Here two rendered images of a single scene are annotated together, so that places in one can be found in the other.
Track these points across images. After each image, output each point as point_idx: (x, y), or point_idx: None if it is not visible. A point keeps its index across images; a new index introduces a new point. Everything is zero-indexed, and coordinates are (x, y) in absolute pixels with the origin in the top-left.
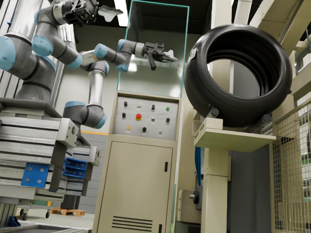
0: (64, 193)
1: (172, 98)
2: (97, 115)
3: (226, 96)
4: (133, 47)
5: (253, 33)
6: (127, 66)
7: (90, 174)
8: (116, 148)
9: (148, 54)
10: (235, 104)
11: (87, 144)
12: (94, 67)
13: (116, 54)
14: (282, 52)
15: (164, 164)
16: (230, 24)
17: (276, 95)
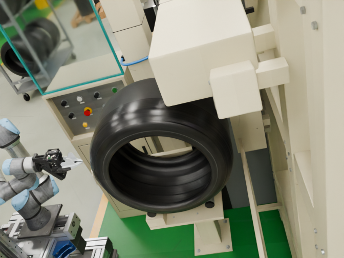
0: (70, 257)
1: (112, 81)
2: (47, 193)
3: (155, 210)
4: (23, 173)
5: (157, 135)
6: (35, 184)
7: (78, 231)
8: (87, 151)
9: (45, 171)
10: (168, 212)
11: (58, 215)
12: (1, 145)
13: (15, 191)
14: (208, 146)
15: (143, 149)
16: (118, 130)
17: (212, 194)
